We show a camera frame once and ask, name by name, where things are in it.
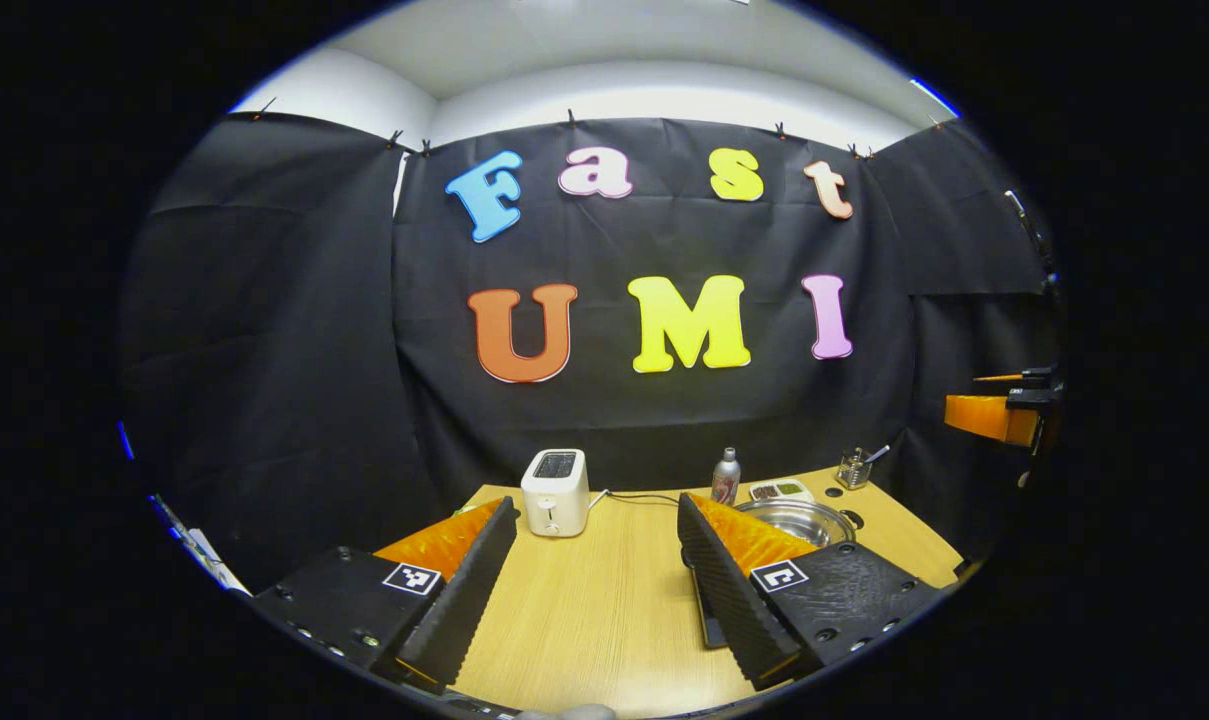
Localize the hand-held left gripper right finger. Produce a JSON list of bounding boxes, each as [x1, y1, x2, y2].
[[676, 491, 947, 693]]

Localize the white toaster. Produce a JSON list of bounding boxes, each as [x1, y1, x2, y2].
[[520, 448, 591, 539]]

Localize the silver printed bottle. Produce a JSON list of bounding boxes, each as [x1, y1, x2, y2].
[[711, 447, 742, 506]]

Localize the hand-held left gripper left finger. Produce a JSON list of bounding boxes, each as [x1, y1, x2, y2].
[[252, 496, 521, 696]]

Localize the black backdrop cloth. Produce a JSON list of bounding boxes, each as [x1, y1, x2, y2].
[[119, 110, 1065, 591]]

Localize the white sheet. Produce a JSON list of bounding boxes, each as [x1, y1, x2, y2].
[[154, 495, 253, 598]]

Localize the black power cable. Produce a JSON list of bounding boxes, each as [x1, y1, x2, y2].
[[589, 488, 681, 507]]

